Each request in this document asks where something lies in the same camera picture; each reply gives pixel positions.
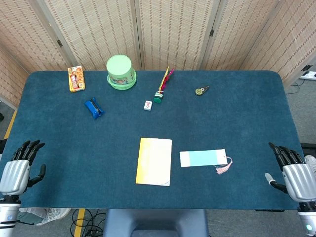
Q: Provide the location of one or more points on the white sneaker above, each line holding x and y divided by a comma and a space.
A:
311, 160

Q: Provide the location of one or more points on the blue stapler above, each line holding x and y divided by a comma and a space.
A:
93, 108

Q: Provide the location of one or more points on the yellow white notebook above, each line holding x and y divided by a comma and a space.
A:
153, 163

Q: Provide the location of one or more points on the green black correction tape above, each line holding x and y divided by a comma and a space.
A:
199, 91

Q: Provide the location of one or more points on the orange snack box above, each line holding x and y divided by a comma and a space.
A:
76, 79

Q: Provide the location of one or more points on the woven folding screen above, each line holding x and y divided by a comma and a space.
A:
172, 32

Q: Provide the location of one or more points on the colourful feather shuttlecock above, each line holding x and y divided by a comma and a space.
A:
163, 84

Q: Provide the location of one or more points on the green plastic bucket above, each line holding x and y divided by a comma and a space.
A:
119, 67

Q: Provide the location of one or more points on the light blue bookmark with tassel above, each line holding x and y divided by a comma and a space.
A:
202, 158

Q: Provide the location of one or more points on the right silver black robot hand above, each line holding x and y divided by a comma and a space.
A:
300, 181

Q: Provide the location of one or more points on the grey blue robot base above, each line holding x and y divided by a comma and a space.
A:
153, 222

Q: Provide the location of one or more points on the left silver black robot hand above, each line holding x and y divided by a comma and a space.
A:
14, 175

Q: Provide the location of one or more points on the clear plastic bag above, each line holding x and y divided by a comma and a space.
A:
47, 214

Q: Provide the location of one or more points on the white mahjong tile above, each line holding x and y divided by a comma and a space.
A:
147, 105

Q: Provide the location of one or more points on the white power strip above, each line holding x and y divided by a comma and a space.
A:
308, 75

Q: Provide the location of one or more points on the blue table cloth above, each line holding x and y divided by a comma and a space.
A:
98, 148

